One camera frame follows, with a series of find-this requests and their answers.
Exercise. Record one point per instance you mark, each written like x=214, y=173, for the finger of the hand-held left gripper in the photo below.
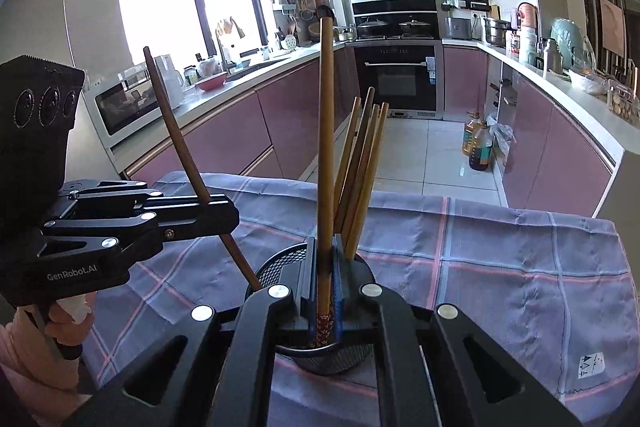
x=200, y=207
x=200, y=229

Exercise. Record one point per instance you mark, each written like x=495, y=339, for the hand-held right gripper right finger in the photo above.
x=339, y=267

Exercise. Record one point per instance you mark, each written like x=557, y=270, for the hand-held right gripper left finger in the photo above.
x=312, y=257

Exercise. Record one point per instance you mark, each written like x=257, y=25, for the black mesh holder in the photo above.
x=272, y=264

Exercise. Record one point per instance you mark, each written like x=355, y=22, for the person's left hand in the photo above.
x=70, y=327

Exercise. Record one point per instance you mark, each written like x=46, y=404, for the pink base cabinets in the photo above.
x=550, y=147
x=225, y=132

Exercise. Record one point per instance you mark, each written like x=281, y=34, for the white toaster oven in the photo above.
x=125, y=107

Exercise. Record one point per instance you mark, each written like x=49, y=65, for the pink bowl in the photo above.
x=211, y=83

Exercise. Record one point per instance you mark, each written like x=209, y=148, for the blue plaid tablecloth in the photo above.
x=475, y=257

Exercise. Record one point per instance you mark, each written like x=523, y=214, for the kitchen faucet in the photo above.
x=222, y=47

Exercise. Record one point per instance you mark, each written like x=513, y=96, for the dark oil bottle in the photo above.
x=481, y=152

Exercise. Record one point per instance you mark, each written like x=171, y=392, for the built-in black oven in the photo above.
x=397, y=82

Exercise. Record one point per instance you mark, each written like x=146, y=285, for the clear plastic bag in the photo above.
x=502, y=134

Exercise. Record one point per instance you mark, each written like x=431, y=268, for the steel kettle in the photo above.
x=346, y=34

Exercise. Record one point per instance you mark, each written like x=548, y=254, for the black lidded wok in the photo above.
x=415, y=29
x=372, y=29

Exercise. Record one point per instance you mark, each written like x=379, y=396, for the black range hood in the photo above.
x=395, y=9

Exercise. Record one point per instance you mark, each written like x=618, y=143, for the white kitchen counter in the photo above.
x=550, y=87

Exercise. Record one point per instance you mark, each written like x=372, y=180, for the steel pot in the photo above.
x=496, y=33

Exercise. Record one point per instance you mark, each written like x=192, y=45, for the white jar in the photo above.
x=528, y=44

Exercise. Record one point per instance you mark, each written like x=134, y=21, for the white bowl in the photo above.
x=589, y=82

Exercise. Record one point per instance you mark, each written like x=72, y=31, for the pink thermos jug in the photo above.
x=527, y=16

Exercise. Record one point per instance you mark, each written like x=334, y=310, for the green kitchen appliance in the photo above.
x=570, y=42

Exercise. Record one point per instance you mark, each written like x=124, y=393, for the clear egg box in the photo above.
x=624, y=104

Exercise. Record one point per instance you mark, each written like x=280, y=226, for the wall picture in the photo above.
x=612, y=27

